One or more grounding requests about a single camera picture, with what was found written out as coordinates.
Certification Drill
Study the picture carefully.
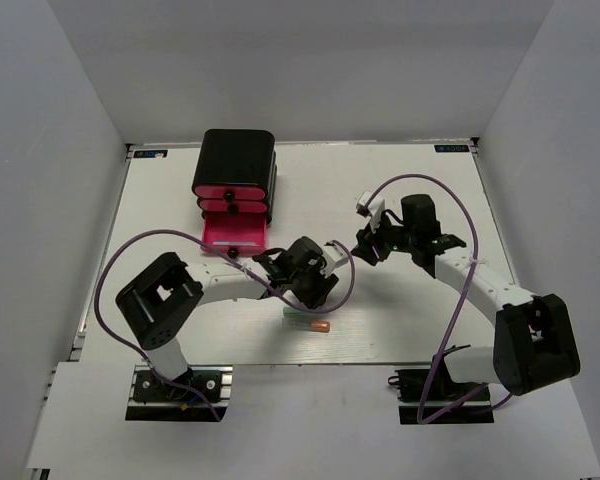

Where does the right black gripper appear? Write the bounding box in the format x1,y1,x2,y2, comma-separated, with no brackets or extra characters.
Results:
352,209,417,266

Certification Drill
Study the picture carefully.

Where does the green clear tube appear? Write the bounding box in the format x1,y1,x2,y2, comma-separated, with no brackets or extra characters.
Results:
283,307,312,318

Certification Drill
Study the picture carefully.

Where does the clear tube orange cap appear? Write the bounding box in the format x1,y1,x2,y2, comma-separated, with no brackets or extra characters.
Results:
282,318,331,334

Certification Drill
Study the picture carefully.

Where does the pink bottom drawer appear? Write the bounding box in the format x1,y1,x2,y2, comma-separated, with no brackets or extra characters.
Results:
202,212,267,259

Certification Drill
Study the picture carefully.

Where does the pink drawer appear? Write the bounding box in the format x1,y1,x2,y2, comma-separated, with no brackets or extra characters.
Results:
192,184,267,201
202,212,267,259
197,198,269,214

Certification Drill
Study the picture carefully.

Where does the pink top drawer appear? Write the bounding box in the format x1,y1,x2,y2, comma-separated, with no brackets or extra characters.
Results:
192,184,267,201

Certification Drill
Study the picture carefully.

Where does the light blue clear tube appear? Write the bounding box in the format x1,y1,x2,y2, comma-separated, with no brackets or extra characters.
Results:
211,241,260,248

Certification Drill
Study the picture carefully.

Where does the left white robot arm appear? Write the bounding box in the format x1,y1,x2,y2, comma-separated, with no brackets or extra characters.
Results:
115,236,348,399

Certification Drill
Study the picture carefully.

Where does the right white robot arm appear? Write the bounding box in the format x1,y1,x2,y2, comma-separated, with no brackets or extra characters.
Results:
352,192,581,399

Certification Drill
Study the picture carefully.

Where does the right blue corner label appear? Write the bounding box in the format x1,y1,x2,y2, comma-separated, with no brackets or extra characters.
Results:
434,144,470,153

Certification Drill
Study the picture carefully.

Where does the blue corner label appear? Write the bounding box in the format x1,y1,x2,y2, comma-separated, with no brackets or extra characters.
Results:
133,149,168,159
434,144,470,153

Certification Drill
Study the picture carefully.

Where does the black drawer cabinet shell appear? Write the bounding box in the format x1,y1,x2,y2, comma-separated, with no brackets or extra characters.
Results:
191,129,278,222

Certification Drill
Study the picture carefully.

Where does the left blue corner label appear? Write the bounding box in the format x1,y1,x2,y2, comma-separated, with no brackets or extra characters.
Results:
133,149,168,159

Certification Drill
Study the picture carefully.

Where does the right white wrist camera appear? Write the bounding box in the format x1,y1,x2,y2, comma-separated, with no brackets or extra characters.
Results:
356,190,385,231

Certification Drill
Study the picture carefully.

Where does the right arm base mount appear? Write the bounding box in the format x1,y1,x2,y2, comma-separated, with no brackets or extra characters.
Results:
387,365,494,425

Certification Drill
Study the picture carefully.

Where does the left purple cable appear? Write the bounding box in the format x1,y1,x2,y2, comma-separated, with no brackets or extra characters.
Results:
94,229,357,421

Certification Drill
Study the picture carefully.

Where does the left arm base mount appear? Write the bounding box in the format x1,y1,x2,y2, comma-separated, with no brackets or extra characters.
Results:
125,366,233,423

